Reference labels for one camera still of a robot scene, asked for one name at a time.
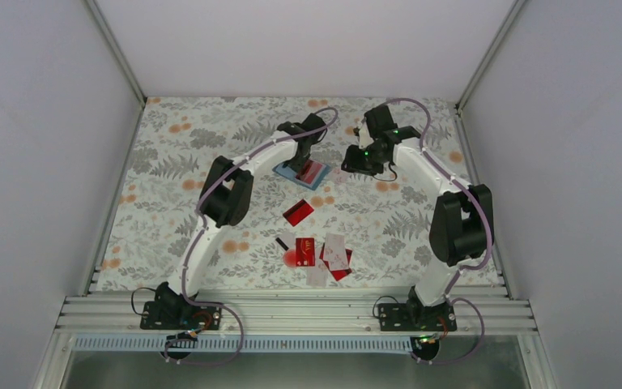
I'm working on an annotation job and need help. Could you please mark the blue leather card holder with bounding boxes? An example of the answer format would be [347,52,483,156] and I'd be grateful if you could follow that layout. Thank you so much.
[272,160,331,190]

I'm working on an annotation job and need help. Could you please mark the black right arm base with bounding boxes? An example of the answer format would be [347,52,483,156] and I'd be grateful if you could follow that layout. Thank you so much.
[372,289,458,332]

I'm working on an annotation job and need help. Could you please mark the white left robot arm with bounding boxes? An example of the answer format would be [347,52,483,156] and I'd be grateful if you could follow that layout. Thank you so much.
[155,108,338,328]

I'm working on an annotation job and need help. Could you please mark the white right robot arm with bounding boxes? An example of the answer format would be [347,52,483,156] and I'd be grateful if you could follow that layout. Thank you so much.
[342,104,494,330]

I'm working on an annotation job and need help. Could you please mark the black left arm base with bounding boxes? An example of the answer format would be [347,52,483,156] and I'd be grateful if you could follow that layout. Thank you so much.
[130,282,222,331]

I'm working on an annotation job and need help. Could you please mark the white floral card on table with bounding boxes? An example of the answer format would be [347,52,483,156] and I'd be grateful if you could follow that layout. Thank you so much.
[330,168,351,186]

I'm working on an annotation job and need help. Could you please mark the white card with red circle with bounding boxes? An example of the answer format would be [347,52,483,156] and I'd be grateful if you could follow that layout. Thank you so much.
[275,237,298,268]

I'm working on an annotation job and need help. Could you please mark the white VIP chip card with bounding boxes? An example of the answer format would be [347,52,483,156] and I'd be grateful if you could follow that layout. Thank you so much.
[323,233,349,271]

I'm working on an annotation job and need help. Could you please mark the red VIP card face up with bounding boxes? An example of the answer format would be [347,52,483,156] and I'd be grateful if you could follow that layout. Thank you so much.
[295,237,316,267]

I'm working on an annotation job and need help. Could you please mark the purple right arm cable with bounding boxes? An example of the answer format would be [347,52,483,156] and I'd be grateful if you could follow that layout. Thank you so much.
[383,98,496,366]

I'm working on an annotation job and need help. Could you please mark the aluminium corner post right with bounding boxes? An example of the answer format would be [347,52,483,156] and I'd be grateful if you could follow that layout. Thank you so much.
[454,0,528,116]

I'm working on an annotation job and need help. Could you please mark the aluminium corner post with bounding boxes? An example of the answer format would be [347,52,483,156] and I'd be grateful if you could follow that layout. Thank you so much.
[83,0,147,107]
[454,0,528,116]

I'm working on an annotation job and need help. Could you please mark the aluminium corner post left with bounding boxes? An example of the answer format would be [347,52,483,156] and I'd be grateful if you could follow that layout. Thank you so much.
[83,0,147,107]

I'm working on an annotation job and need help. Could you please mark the aluminium rail frame front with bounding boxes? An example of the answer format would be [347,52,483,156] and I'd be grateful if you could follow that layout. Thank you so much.
[55,289,538,336]

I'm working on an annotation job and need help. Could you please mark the white cable duct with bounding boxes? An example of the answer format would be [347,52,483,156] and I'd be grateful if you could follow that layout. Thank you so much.
[71,334,411,354]

